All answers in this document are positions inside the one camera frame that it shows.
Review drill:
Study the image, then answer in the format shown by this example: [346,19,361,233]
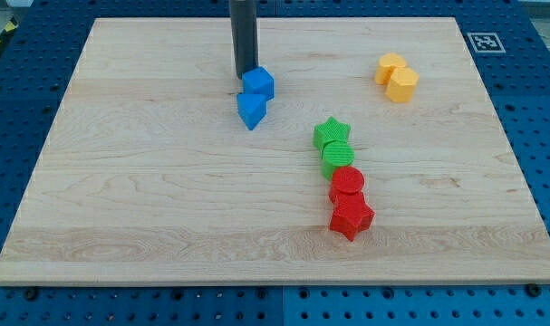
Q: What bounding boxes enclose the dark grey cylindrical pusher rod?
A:
[228,0,258,79]

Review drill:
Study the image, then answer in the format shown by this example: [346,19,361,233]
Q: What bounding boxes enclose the yellow hexagon block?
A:
[385,67,420,103]

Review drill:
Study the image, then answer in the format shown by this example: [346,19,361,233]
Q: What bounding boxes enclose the blue cube block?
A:
[242,66,275,101]

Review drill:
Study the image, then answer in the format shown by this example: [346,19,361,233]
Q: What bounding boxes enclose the blue triangle block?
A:
[236,93,266,130]

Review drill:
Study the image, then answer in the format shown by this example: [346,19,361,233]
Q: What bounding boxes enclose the green star block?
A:
[313,117,351,151]

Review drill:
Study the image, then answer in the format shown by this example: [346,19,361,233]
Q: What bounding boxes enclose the green cylinder block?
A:
[321,141,354,180]

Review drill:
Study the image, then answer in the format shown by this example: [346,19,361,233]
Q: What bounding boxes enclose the red cylinder block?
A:
[328,166,365,203]

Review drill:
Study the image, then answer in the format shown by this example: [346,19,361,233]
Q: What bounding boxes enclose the light wooden board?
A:
[0,17,550,287]

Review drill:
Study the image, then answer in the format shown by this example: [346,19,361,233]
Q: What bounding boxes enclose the red star block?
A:
[329,192,375,242]

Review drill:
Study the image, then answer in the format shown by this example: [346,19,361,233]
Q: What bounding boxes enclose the white fiducial marker tag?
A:
[467,32,506,53]

